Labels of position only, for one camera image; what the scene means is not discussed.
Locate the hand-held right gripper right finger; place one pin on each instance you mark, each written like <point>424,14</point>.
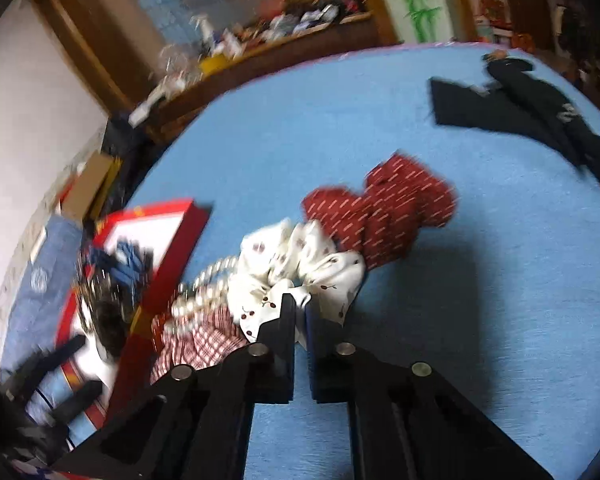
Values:
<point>325,370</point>

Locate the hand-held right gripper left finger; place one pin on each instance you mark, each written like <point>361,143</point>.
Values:
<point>280,360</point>

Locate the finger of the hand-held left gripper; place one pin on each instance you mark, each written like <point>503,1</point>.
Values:
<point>50,357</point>
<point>80,400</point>

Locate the black tulle scrunchie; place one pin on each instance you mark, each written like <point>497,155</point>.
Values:
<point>110,320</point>

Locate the white cherry print scrunchie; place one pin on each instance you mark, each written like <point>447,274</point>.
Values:
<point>280,260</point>

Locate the blue striped ribbon hair clip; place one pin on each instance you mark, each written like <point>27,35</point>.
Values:
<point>122,260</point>

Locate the red gift box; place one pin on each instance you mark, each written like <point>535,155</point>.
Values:
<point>180,260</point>

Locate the person's left forearm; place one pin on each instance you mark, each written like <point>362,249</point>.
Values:
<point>32,472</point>

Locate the blue printed bag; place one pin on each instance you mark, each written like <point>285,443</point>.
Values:
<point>40,280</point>

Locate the red plaid scrunchie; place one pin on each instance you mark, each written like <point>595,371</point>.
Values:
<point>200,345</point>

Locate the white pearl headband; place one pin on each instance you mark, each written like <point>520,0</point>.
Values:
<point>205,290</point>

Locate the red dotted scrunchie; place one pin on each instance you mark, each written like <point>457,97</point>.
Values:
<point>380,210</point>

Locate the brown cardboard box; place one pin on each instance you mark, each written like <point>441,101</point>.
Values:
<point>92,185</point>

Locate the wooden counter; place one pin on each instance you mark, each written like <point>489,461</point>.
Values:
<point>260,60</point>

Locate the black knit cloth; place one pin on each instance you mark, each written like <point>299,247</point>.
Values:
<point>470,105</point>

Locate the black knit glove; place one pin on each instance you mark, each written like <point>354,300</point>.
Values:
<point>545,105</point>

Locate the small brown round object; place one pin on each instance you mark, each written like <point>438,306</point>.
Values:
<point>495,56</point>

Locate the red cardboard boxes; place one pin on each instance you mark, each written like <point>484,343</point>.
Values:
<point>491,10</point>

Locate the dark jacket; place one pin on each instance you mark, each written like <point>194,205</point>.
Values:
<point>575,35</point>

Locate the bamboo wall poster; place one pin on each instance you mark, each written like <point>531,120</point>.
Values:
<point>420,0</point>

